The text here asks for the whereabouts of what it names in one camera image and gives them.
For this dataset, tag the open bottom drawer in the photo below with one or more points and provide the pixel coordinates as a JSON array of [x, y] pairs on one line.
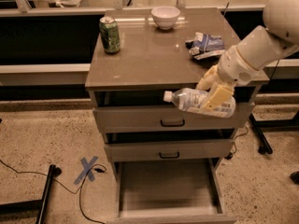
[[169, 192]]

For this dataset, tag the crumpled blue chip bag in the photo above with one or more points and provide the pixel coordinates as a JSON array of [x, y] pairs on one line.
[[204, 46]]

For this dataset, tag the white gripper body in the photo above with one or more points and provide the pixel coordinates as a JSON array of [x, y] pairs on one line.
[[235, 67]]

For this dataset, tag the top drawer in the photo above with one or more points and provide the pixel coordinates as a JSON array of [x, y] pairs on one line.
[[158, 118]]

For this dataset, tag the black stand leg right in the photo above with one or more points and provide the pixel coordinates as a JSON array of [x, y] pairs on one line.
[[257, 126]]

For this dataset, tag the middle drawer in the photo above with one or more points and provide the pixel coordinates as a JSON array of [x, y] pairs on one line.
[[180, 150]]

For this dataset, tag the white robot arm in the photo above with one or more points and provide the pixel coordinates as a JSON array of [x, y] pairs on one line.
[[276, 39]]

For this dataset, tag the green soda can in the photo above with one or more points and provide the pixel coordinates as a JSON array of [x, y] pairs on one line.
[[109, 33]]

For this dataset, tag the white bowl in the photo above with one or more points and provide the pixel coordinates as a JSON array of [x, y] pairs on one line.
[[165, 17]]

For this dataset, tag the clear plastic water bottle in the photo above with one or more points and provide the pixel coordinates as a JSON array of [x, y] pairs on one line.
[[192, 101]]

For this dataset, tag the black stand leg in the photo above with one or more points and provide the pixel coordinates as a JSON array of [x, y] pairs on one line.
[[257, 126], [39, 205]]

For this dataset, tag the black stand leg left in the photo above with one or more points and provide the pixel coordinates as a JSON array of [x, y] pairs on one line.
[[39, 205]]

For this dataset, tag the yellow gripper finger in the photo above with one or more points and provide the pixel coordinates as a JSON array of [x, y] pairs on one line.
[[218, 93], [209, 78]]

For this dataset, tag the grey drawer cabinet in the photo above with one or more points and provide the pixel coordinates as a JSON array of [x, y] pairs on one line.
[[152, 61]]

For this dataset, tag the blue tape cross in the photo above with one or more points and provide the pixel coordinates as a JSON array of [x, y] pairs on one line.
[[87, 169]]

